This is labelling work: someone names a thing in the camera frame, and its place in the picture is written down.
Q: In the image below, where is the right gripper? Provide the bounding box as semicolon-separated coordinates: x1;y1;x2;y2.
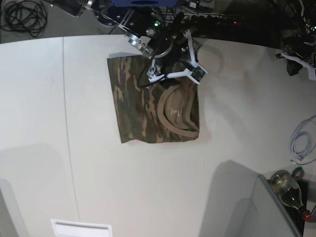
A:
155;12;185;67

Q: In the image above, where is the camouflage t-shirt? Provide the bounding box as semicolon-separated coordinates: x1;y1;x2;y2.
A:
107;56;199;143

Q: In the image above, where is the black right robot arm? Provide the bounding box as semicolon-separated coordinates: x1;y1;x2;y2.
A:
48;0;185;67

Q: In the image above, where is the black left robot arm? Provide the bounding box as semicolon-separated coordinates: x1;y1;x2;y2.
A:
280;0;316;80

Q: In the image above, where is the blue box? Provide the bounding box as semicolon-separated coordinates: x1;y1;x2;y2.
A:
111;0;179;7

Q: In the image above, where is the green tape roll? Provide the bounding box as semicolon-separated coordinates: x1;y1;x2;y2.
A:
292;166;305;180

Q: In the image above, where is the clear plastic bottle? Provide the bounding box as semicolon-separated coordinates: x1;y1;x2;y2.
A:
270;170;312;222

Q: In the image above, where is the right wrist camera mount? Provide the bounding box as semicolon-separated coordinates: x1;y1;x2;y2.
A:
147;28;207;85

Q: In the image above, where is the white coiled cable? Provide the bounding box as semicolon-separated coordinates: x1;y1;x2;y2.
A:
289;115;316;164

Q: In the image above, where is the black coiled cable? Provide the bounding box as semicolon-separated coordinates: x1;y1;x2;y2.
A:
0;0;48;38

